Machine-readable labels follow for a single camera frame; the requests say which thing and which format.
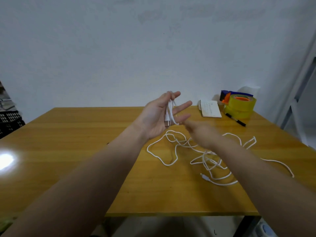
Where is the person's right hand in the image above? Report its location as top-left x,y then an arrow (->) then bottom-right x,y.
183,119 -> 223,150

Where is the person's left hand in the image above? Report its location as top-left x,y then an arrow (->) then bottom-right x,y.
133,91 -> 193,141

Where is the white charging cable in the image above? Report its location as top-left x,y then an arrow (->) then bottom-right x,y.
147,98 -> 295,187

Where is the person's right forearm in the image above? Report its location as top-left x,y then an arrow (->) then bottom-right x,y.
211,137 -> 316,237

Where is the person's left forearm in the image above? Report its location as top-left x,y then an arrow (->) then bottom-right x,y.
0,123 -> 149,237

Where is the white notebook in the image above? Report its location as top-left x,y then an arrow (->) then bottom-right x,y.
198,100 -> 222,118

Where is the black marker pen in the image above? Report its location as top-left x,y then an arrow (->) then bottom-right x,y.
225,112 -> 247,127

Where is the blue orange tape dispenser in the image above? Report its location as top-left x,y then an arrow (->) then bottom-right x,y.
219,90 -> 254,104

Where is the yellow tape roll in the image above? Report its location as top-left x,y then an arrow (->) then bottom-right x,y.
223,94 -> 257,120

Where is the white paper roll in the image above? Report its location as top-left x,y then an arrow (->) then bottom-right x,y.
237,85 -> 261,99

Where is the black table leg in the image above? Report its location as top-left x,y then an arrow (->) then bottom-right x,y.
233,216 -> 262,237

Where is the white blue container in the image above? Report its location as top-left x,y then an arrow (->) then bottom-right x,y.
254,219 -> 279,237

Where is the black plastic crate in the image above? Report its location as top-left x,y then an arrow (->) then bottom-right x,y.
0,110 -> 26,140

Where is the grey metal shelf frame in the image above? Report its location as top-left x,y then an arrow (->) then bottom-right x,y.
276,32 -> 316,149

